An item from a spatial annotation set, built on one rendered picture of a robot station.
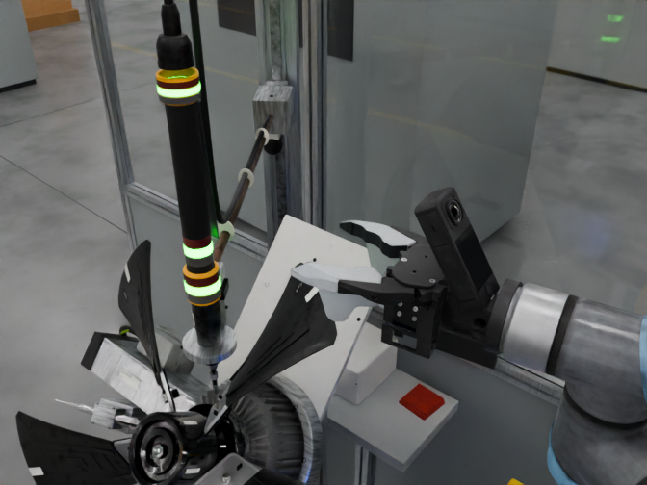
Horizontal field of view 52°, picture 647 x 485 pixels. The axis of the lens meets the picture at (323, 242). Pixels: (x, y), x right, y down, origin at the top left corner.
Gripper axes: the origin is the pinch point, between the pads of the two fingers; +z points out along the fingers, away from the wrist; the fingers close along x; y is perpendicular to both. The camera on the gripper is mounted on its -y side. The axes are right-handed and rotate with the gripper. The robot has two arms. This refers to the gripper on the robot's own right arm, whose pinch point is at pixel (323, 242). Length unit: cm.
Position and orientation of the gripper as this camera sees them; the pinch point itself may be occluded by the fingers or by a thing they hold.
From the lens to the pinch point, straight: 68.3
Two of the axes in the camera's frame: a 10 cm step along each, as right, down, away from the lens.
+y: -0.1, 8.5, 5.3
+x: 4.9, -4.6, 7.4
